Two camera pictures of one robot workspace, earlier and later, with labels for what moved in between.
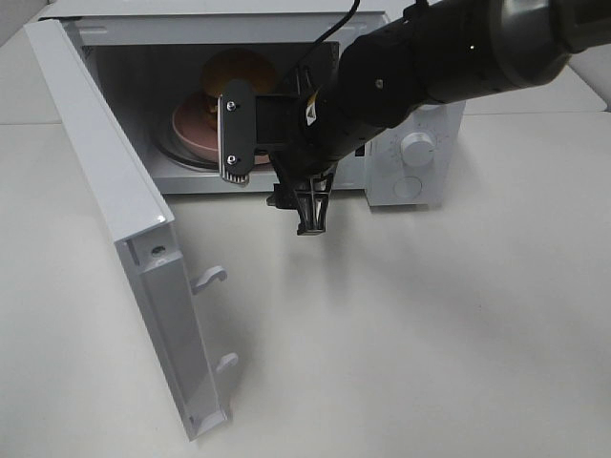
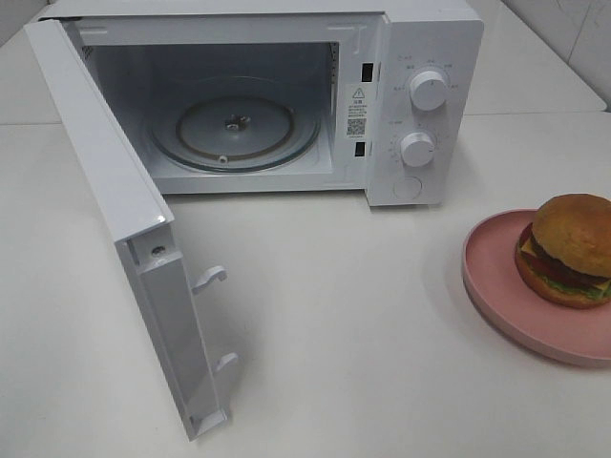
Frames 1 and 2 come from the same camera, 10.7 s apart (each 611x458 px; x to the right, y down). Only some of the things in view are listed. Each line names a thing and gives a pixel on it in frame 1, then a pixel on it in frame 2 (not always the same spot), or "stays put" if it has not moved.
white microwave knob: x=417 y=149 stays put
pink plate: x=198 y=132 -> x=492 y=278
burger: x=237 y=64 -> x=563 y=256
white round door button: x=408 y=186 stays put
